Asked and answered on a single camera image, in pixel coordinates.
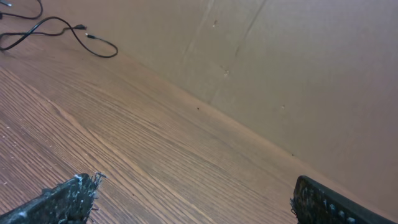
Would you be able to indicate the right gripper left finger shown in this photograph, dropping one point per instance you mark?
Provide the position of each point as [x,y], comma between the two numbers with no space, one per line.
[68,202]

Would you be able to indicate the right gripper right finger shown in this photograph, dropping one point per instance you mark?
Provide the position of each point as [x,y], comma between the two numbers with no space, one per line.
[315,203]

